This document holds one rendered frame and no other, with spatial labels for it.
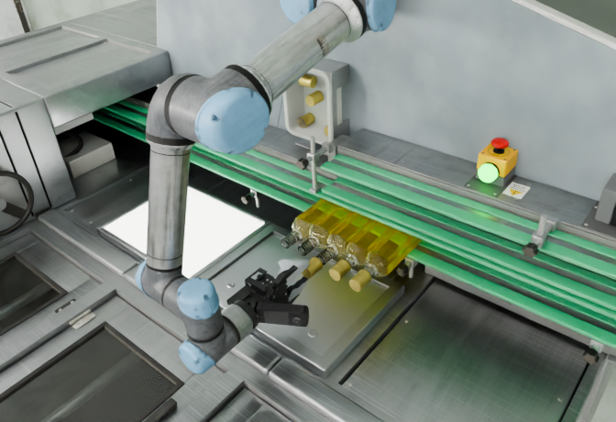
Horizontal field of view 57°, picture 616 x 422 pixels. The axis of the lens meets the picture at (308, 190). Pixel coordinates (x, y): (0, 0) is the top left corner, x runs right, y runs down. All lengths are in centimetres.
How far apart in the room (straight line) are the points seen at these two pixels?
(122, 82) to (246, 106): 116
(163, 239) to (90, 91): 96
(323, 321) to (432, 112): 59
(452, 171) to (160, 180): 71
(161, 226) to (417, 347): 67
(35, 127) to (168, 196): 90
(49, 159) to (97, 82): 30
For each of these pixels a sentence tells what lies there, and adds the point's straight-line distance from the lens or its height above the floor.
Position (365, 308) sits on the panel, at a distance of 144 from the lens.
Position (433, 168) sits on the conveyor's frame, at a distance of 144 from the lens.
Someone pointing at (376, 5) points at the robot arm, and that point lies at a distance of 117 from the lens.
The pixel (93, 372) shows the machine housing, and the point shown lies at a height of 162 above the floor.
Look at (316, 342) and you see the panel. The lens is 137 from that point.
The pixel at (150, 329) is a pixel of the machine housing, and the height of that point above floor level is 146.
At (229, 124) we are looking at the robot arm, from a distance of 94.
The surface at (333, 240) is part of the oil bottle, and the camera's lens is 140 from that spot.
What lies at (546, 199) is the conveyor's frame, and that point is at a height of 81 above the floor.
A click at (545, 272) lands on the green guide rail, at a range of 132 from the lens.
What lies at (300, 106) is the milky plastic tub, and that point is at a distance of 170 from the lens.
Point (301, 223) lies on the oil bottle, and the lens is 146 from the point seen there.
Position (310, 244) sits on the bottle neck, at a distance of 141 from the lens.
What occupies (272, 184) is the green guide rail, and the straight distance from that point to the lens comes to 174.
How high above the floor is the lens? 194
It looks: 39 degrees down
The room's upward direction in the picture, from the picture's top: 126 degrees counter-clockwise
